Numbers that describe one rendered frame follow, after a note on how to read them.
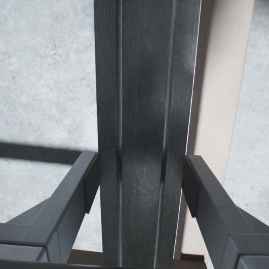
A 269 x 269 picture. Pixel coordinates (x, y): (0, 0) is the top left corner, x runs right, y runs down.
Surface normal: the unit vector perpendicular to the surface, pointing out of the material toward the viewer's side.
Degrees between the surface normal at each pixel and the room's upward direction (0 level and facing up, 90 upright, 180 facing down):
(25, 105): 0
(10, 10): 0
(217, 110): 0
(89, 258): 90
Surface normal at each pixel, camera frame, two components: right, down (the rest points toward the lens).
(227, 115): -0.04, 0.30
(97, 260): 0.10, -0.95
